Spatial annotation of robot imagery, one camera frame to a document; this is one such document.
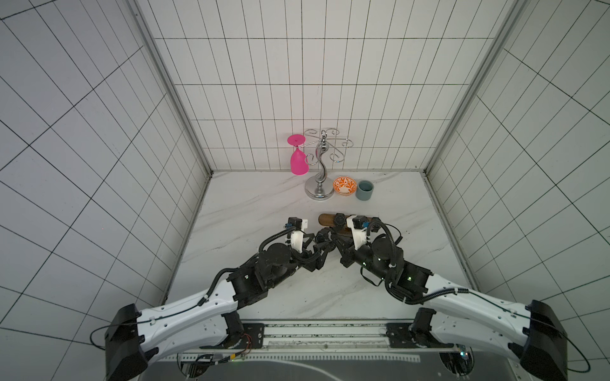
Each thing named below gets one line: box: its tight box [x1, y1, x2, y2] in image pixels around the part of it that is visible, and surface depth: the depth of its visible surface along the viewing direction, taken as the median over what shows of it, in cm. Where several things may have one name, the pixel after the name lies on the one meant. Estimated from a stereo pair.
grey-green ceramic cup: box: [355, 179, 375, 201], surface depth 109 cm
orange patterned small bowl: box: [332, 176, 357, 196], surface depth 112 cm
